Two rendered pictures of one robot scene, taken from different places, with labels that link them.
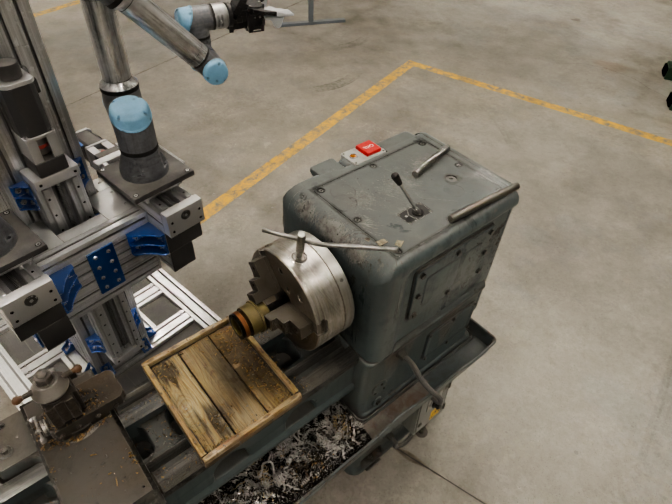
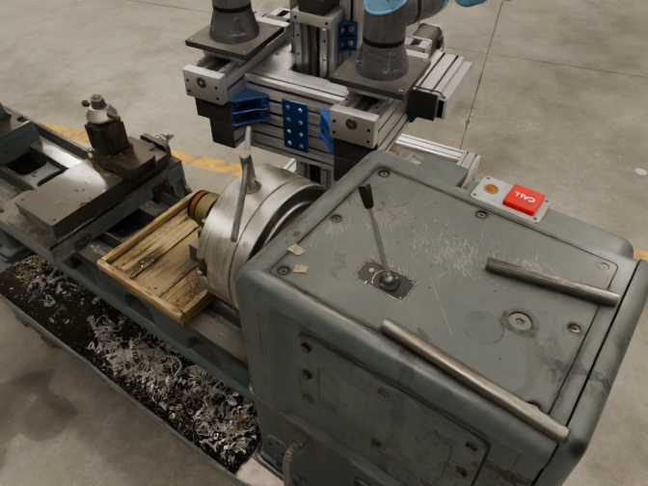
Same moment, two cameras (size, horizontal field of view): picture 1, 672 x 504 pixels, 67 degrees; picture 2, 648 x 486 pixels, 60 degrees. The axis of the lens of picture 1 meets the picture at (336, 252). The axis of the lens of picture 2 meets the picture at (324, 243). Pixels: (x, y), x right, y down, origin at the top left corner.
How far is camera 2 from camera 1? 1.19 m
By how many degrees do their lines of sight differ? 53
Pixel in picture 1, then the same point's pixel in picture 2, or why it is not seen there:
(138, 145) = (368, 29)
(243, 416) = (152, 279)
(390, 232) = (322, 256)
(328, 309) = (212, 255)
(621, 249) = not seen: outside the picture
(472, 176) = (552, 354)
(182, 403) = (162, 231)
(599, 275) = not seen: outside the picture
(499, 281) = not seen: outside the picture
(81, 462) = (78, 179)
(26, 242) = (244, 46)
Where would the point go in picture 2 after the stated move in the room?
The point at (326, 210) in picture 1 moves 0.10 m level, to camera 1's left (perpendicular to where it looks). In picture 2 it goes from (343, 186) to (331, 156)
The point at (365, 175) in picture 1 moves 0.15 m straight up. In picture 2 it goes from (449, 209) to (464, 141)
